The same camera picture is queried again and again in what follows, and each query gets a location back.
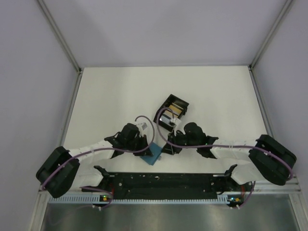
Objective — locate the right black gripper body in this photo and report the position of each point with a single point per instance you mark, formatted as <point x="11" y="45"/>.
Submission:
<point x="176" y="138"/>

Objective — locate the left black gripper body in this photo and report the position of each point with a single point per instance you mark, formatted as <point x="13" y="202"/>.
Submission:
<point x="138" y="142"/>

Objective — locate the blue leather card holder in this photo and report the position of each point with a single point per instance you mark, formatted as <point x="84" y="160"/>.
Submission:
<point x="156" y="152"/>

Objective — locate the black card tray box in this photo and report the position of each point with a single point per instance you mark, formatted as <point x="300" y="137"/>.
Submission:
<point x="165" y="116"/>

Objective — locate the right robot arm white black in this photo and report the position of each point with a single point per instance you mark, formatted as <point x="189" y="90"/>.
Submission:
<point x="264" y="157"/>

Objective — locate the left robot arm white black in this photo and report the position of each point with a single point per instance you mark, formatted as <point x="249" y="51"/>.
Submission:
<point x="66" y="170"/>

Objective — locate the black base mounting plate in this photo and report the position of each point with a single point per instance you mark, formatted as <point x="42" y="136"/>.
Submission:
<point x="167" y="186"/>

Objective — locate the white slotted cable duct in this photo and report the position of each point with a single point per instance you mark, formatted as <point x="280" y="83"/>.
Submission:
<point x="98" y="199"/>

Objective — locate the aluminium front rail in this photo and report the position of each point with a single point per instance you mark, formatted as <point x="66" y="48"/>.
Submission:
<point x="265" y="187"/>

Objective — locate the left aluminium frame post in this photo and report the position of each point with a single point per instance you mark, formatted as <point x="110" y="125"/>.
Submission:
<point x="58" y="35"/>

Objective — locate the aluminium frame post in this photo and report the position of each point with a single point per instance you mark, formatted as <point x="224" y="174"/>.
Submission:
<point x="272" y="32"/>
<point x="58" y="35"/>

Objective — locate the right aluminium frame post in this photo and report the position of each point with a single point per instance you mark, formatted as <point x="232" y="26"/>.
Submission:
<point x="272" y="32"/>

